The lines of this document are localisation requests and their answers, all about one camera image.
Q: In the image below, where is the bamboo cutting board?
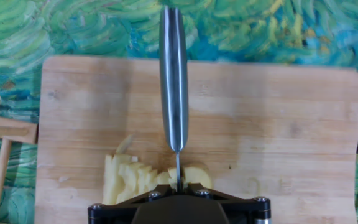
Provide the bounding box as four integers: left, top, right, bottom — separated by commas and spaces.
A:
34, 55, 358, 224

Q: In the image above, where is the wooden peg rack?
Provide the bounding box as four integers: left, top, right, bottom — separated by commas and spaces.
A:
0, 113, 39, 224

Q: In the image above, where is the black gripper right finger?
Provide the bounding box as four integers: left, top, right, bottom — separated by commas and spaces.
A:
180, 183, 272, 224

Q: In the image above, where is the steel kitchen knife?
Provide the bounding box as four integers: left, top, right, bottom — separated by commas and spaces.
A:
159, 6, 188, 193

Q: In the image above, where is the thin potato slice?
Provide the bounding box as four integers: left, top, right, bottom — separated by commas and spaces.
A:
116, 134, 135, 155

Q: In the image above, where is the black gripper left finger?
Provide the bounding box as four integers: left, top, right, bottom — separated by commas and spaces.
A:
87, 184, 177, 224

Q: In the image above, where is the painted landscape tablecloth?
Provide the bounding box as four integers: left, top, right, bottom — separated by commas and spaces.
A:
0, 0, 358, 224

